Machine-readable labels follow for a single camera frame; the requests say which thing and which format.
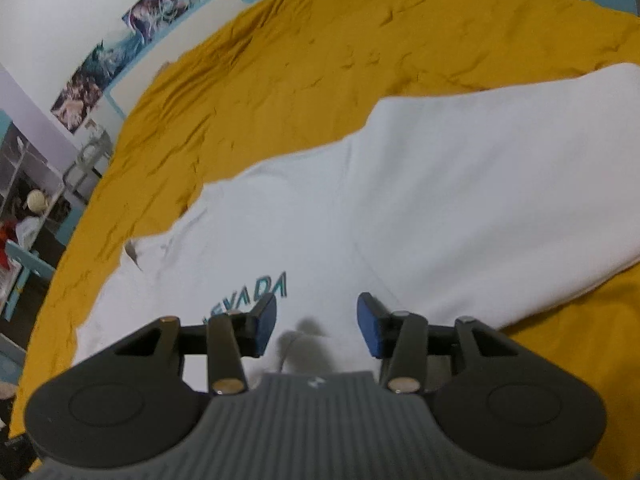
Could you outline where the grey metal rack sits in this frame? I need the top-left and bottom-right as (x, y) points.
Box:
(62, 120), (117, 207)

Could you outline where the red cloth item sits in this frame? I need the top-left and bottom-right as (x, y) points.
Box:
(0, 220), (21, 267)

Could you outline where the colourful wall poster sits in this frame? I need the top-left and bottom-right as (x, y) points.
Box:
(82, 30), (147, 92)
(122, 0), (202, 45)
(50, 66), (110, 135)

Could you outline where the light blue wooden chair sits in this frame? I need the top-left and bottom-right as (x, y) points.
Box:
(0, 239), (57, 322)

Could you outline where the yellow blanket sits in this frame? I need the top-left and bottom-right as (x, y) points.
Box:
(9, 0), (640, 441)

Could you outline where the white t-shirt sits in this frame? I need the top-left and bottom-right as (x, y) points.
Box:
(74, 62), (640, 392)

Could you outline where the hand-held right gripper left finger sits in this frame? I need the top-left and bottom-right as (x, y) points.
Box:
(114, 292), (278, 396)

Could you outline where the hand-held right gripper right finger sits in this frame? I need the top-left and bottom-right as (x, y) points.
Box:
(356, 292), (527, 394)

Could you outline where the glass display shelf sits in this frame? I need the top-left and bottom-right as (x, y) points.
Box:
(0, 120), (67, 243)

